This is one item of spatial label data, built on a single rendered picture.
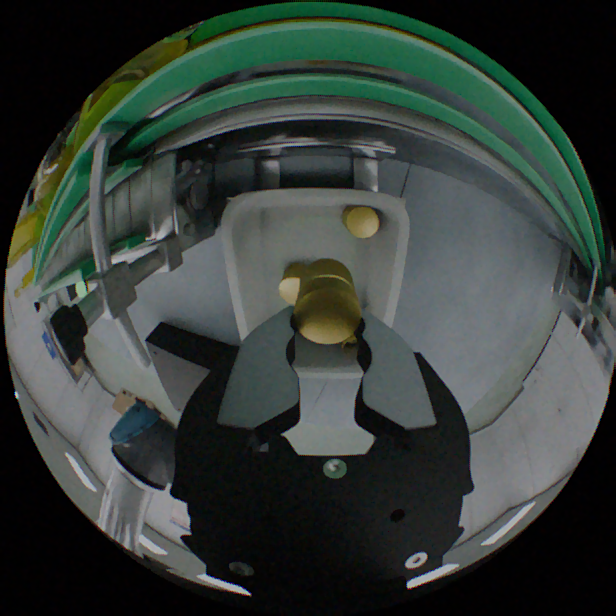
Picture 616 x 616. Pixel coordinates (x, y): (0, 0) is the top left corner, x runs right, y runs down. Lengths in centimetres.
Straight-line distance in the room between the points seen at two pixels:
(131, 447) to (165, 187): 33
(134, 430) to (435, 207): 53
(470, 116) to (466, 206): 21
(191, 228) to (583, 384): 370
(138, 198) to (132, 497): 40
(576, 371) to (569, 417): 66
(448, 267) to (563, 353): 339
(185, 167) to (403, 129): 17
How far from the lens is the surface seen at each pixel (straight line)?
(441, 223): 32
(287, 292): 23
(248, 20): 18
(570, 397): 367
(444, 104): 15
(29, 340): 616
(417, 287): 33
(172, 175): 18
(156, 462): 35
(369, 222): 21
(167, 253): 16
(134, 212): 22
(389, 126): 16
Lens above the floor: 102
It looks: 59 degrees down
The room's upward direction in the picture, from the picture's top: 175 degrees counter-clockwise
